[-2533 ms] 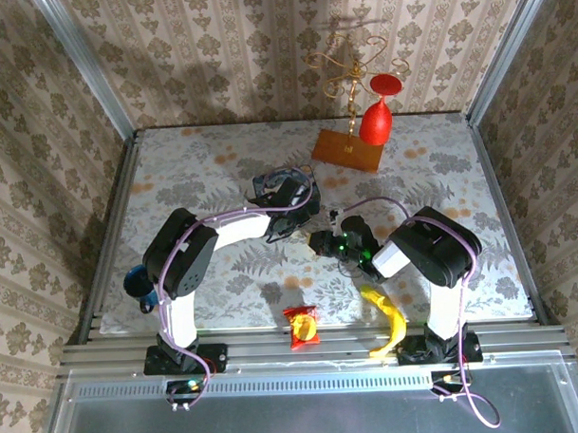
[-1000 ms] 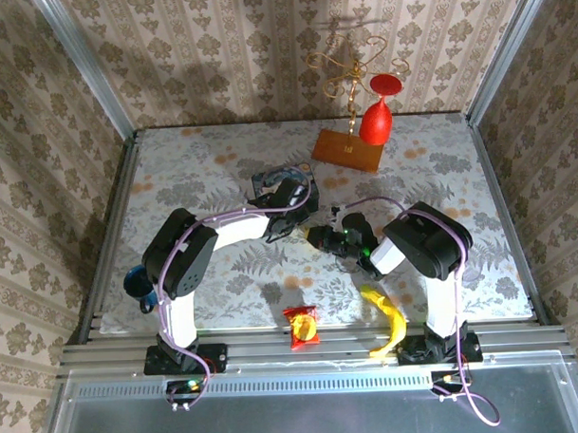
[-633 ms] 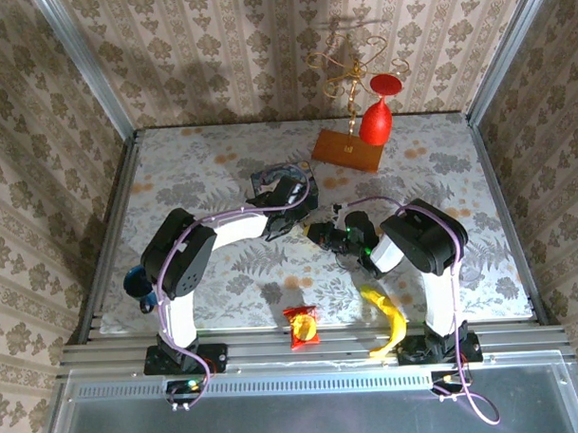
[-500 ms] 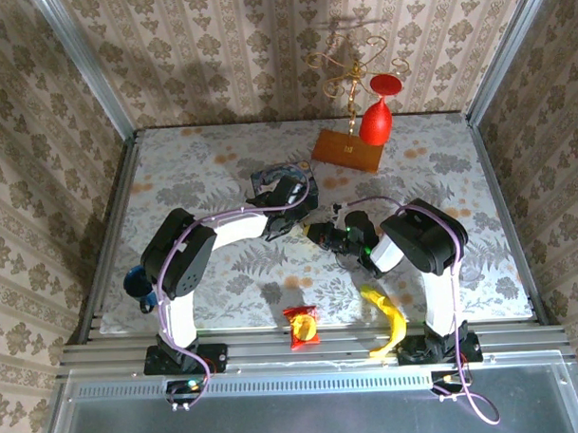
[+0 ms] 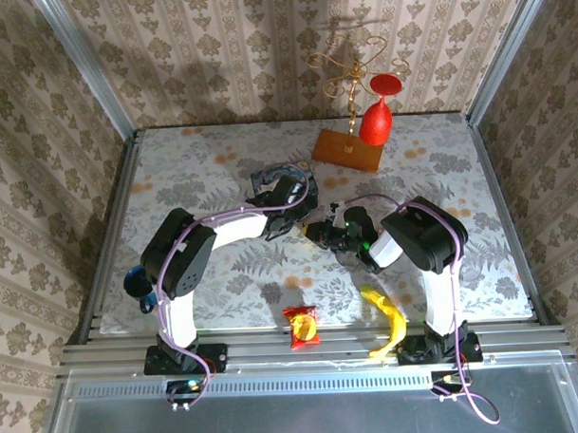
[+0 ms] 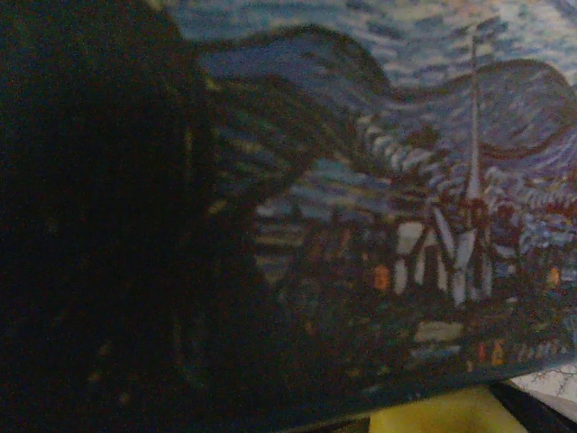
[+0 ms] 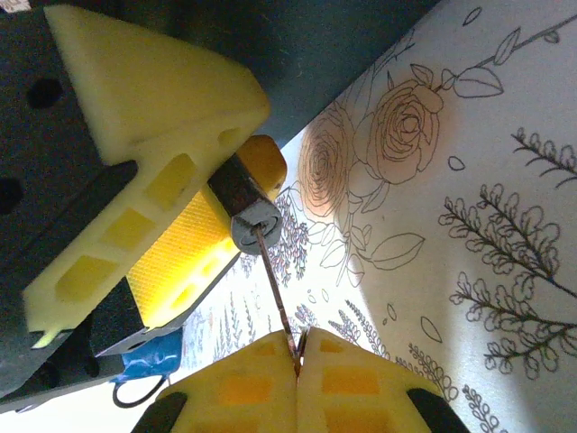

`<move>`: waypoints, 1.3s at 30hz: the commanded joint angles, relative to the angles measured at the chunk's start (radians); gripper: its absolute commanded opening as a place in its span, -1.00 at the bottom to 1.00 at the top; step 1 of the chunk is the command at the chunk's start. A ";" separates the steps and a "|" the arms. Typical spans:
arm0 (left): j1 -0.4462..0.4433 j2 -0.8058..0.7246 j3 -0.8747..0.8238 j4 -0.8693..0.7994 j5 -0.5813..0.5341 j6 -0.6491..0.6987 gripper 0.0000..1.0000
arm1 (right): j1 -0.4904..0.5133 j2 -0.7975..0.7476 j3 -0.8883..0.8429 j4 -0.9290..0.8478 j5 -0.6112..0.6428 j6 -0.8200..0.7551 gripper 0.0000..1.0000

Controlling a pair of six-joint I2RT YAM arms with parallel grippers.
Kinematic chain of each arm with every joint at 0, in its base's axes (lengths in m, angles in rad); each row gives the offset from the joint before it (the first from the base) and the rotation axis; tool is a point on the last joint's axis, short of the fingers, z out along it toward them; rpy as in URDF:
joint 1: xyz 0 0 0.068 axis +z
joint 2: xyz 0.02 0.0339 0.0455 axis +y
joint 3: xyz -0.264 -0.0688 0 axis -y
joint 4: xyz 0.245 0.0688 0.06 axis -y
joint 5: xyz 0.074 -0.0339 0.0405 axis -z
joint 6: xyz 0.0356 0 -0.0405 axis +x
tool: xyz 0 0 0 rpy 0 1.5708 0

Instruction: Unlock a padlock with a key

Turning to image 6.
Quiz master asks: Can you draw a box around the blue box with painting print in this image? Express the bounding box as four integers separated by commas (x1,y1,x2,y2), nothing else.
0,0,577,433

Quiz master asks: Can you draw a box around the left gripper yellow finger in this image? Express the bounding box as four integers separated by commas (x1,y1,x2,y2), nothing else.
368,381,577,433

